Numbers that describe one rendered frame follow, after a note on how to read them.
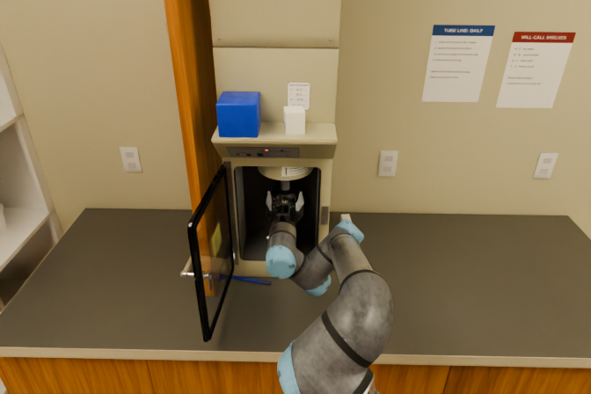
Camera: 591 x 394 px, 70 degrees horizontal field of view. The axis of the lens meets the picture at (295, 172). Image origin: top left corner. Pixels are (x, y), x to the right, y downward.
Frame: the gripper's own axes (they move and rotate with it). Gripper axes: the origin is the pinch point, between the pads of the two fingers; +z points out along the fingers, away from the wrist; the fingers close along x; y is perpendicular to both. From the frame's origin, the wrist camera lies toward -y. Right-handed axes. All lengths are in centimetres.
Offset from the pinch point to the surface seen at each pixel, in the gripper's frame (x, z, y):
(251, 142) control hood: 7.9, -17.9, 28.6
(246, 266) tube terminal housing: 12.9, -6.6, -22.8
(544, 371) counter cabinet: -78, -34, -37
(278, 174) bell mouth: 1.9, -4.5, 11.5
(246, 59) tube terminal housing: 9.5, -6.4, 46.5
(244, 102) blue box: 9.4, -15.9, 38.3
